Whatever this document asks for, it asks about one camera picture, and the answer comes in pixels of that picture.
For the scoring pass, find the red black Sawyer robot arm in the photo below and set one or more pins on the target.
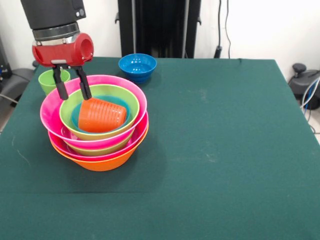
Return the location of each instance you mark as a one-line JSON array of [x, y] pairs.
[[52, 17]]

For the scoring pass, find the dark blue plastic bowl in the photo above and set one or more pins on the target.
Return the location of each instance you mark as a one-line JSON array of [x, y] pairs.
[[137, 67]]

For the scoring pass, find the black office chair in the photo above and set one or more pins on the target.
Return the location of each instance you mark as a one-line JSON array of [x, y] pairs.
[[300, 85], [17, 82]]

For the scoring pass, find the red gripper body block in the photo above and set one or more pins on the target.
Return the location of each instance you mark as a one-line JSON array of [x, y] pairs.
[[62, 53]]

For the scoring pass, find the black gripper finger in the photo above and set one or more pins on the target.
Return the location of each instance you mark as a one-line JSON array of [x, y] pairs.
[[84, 85], [61, 85]]

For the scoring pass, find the green plastic bowl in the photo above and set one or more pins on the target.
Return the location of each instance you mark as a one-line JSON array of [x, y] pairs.
[[66, 112], [100, 151]]

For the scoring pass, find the pink plastic bowl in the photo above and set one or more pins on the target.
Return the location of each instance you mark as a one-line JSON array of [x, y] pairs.
[[48, 112], [57, 146]]

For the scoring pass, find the orange plastic bowl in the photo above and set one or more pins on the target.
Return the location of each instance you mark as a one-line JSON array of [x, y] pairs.
[[100, 166]]

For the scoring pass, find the green plastic cup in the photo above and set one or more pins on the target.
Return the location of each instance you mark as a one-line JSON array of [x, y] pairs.
[[46, 81]]

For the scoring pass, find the light blue plastic bowl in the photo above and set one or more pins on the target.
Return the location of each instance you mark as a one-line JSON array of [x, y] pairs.
[[75, 120]]

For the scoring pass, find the red plastic cup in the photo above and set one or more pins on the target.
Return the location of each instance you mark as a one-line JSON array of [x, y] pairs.
[[102, 117]]

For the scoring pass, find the dark green tablecloth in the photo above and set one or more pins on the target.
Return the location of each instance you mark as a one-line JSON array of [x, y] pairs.
[[160, 200]]

